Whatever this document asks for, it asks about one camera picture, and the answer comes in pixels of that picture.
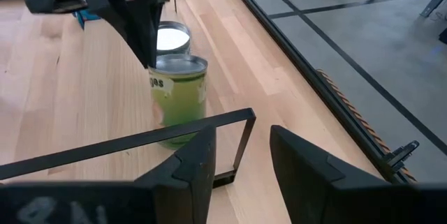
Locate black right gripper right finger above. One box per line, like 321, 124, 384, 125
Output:
270, 124, 447, 224

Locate grey metal bench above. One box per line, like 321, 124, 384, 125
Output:
418, 0, 447, 18

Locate black table frame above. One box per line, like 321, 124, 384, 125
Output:
0, 0, 418, 185

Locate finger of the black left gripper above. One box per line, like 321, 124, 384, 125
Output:
150, 1, 166, 68
96, 2, 155, 68

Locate black table edge clamp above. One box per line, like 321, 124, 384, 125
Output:
385, 140, 420, 173

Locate green food can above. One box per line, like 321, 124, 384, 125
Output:
148, 54, 209, 150

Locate yellow and blue food can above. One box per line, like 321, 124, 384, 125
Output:
156, 20, 192, 57

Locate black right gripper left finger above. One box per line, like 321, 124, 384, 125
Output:
0, 125, 218, 224

